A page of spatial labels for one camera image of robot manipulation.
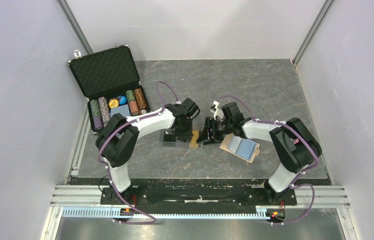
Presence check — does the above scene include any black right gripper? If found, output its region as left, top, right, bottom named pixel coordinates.
left=196, top=116, right=233, bottom=145

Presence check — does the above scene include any beige leather card holder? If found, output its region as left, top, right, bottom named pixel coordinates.
left=219, top=134, right=260, bottom=163

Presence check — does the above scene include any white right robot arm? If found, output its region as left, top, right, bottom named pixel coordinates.
left=197, top=101, right=322, bottom=204

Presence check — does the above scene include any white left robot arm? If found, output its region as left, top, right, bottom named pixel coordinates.
left=95, top=98, right=201, bottom=204

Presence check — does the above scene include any clear acrylic card stand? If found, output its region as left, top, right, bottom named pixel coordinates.
left=159, top=129, right=203, bottom=149

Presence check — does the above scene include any blue playing card deck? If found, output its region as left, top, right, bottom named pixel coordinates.
left=110, top=104, right=131, bottom=118

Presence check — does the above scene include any orange black poker chip stack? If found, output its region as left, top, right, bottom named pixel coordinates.
left=133, top=88, right=147, bottom=113

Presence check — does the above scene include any blue dealer chip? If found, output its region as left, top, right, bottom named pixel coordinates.
left=118, top=95, right=127, bottom=106

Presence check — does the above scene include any yellow dealer chip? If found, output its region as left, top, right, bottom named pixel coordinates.
left=108, top=98, right=120, bottom=109

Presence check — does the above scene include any green poker chip stack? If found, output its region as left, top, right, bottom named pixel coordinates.
left=89, top=99, right=101, bottom=118

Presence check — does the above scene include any black poker chip case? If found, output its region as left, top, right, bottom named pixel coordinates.
left=68, top=44, right=151, bottom=134

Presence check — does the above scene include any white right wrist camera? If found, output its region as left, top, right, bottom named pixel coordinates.
left=210, top=100, right=224, bottom=121

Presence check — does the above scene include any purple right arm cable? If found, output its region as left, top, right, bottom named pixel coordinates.
left=216, top=95, right=320, bottom=225

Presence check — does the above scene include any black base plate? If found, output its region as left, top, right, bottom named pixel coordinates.
left=100, top=178, right=298, bottom=215

